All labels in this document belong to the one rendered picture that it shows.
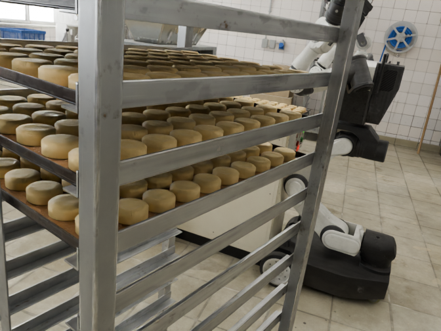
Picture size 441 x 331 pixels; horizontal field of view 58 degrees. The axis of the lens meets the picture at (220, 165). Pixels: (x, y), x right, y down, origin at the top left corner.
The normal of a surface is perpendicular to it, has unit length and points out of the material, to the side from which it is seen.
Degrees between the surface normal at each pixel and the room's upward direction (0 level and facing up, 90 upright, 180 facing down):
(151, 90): 90
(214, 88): 90
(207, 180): 0
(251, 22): 90
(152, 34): 110
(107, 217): 90
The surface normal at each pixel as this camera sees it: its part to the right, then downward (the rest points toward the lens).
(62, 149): 0.37, 0.35
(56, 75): 0.15, 0.35
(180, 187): 0.11, -0.94
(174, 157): 0.79, 0.29
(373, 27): -0.32, 0.28
